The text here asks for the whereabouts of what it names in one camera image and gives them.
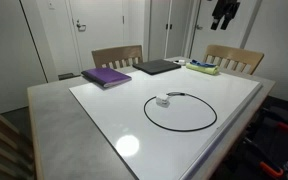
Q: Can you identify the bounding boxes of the white board eraser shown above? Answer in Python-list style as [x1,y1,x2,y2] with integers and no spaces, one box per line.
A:
[173,58,188,66]

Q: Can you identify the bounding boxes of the black laptop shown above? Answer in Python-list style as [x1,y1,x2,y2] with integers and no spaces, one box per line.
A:
[132,59,182,76]

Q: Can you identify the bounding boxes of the blue folded cloth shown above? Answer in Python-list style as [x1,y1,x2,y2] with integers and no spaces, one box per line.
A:
[189,59,218,69]

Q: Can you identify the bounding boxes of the black hanging garment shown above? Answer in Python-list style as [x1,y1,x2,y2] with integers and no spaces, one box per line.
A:
[210,0,242,31]

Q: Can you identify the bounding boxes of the wooden slat-back chair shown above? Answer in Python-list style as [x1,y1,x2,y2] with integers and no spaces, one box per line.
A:
[202,44,265,76]
[0,101,37,180]
[91,44,144,70]

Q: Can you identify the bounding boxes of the yellow-green folded cloth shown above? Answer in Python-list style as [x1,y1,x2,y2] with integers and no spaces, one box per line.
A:
[185,62,220,76]

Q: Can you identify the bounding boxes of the orange-handled black clamp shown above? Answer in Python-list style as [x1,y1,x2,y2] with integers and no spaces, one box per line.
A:
[242,136,285,179]

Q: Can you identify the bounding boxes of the black charger cable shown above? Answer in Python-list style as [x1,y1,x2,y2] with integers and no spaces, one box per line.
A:
[143,91,218,133]

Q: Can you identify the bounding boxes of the purple notebook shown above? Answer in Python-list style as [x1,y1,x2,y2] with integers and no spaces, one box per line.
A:
[80,67,133,89]

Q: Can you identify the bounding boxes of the white charger brick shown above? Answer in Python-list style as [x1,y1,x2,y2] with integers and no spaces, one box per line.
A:
[155,93,171,108]

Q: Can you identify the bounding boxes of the red-handled black clamp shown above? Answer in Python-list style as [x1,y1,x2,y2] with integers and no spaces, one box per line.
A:
[262,109,288,134]

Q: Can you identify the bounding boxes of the white whiteboard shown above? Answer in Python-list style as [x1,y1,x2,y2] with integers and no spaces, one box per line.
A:
[68,63,263,180]

